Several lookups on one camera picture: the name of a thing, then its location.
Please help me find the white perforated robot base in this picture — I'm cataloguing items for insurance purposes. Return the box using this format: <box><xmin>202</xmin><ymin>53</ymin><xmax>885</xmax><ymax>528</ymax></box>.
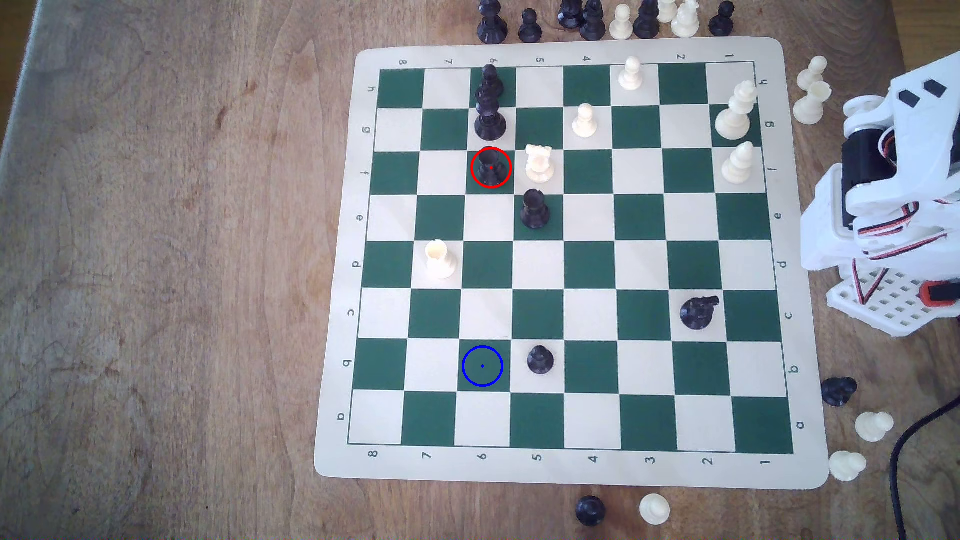
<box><xmin>825</xmin><ymin>258</ymin><xmax>960</xmax><ymax>337</ymax></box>

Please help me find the white rook chess piece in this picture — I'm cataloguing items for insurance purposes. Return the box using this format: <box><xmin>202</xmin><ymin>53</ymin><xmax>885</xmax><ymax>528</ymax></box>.
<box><xmin>524</xmin><ymin>144</ymin><xmax>556</xmax><ymax>185</ymax></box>
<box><xmin>424</xmin><ymin>240</ymin><xmax>458</xmax><ymax>280</ymax></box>

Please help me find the tall black king chess piece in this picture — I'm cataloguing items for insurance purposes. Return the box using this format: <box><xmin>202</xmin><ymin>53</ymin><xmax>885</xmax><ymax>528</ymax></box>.
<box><xmin>474</xmin><ymin>82</ymin><xmax>508</xmax><ymax>142</ymax></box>

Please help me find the green and cream chess mat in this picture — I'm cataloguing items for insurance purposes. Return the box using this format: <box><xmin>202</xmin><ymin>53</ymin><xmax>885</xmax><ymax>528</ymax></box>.
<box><xmin>313</xmin><ymin>36</ymin><xmax>831</xmax><ymax>491</ymax></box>

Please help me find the black knight chess piece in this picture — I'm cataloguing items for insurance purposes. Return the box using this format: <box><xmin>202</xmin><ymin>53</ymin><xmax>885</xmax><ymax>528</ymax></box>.
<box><xmin>820</xmin><ymin>376</ymin><xmax>858</xmax><ymax>408</ymax></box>
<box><xmin>679</xmin><ymin>295</ymin><xmax>721</xmax><ymax>332</ymax></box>

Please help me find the white bishop chess piece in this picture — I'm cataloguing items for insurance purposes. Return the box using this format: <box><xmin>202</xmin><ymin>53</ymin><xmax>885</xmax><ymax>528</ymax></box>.
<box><xmin>721</xmin><ymin>141</ymin><xmax>756</xmax><ymax>186</ymax></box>

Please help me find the tall white queen chess piece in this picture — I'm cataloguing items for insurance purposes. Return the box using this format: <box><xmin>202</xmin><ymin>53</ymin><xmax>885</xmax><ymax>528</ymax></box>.
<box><xmin>714</xmin><ymin>81</ymin><xmax>759</xmax><ymax>142</ymax></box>

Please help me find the white knight chess piece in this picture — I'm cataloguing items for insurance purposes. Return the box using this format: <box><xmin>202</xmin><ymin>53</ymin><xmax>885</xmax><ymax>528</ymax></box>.
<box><xmin>670</xmin><ymin>0</ymin><xmax>702</xmax><ymax>39</ymax></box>

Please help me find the white rook beside board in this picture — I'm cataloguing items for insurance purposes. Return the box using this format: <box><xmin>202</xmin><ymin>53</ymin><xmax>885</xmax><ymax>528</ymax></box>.
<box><xmin>792</xmin><ymin>81</ymin><xmax>833</xmax><ymax>126</ymax></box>

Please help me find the red and black clamp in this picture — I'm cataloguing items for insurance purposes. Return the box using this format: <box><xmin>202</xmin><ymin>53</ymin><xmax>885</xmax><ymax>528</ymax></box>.
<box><xmin>921</xmin><ymin>279</ymin><xmax>960</xmax><ymax>309</ymax></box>

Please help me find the thick black cable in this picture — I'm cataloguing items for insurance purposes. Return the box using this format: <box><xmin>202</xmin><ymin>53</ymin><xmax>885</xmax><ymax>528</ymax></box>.
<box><xmin>889</xmin><ymin>397</ymin><xmax>960</xmax><ymax>540</ymax></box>

